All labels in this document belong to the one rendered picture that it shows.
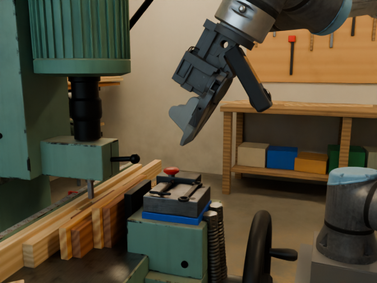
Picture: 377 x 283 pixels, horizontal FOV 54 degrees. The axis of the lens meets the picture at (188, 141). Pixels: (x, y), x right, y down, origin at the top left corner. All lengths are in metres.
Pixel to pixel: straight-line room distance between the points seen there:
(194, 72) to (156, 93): 3.74
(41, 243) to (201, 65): 0.38
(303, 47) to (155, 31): 1.63
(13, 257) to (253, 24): 0.51
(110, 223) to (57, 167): 0.17
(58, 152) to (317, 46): 3.38
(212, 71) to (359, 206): 0.74
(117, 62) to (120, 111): 3.93
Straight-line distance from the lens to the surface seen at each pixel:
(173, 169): 0.69
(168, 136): 4.35
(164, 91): 4.30
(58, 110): 0.81
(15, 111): 0.75
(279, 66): 3.93
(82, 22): 0.66
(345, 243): 1.26
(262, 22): 0.60
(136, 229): 0.64
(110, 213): 0.66
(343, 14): 0.72
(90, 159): 0.72
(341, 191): 1.22
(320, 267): 1.26
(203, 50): 0.62
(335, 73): 3.90
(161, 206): 0.62
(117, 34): 0.69
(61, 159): 0.75
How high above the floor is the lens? 1.21
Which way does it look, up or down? 12 degrees down
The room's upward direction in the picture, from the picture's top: straight up
